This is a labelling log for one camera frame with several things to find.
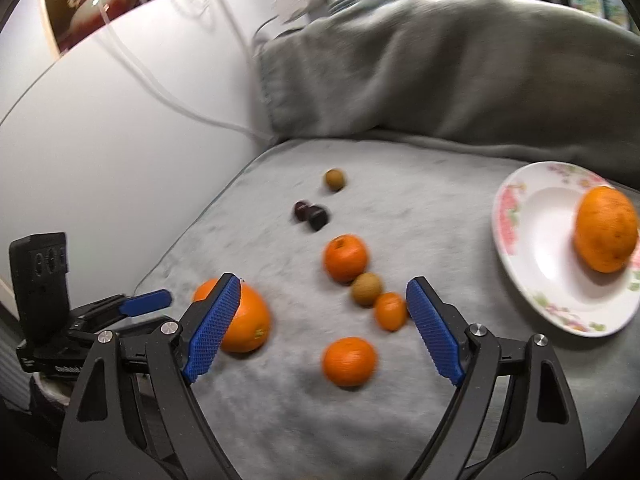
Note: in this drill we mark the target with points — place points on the brown longan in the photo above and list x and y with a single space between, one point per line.
366 288
335 180

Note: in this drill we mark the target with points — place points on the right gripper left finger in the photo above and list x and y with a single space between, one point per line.
133 414

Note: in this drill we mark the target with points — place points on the floral white plate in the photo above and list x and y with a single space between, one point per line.
533 221

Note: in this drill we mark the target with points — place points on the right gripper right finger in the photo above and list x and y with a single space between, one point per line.
538 435

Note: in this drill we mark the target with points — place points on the small tangerine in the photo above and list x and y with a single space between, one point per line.
390 311

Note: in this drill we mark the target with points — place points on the grey blanket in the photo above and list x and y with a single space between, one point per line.
521 79

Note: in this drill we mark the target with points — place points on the large orange on plate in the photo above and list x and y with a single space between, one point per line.
606 230

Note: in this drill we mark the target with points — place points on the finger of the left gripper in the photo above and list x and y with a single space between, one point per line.
146 303

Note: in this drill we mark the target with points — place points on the tangerine with stem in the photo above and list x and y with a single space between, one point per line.
345 257

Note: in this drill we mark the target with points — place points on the dark cherry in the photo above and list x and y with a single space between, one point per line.
317 217
300 210

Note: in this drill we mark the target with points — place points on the large orange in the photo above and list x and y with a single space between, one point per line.
606 230
250 327

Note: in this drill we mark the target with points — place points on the red white vase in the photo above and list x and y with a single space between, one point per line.
92 2

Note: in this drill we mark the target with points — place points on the black camera box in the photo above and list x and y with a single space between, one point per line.
38 265

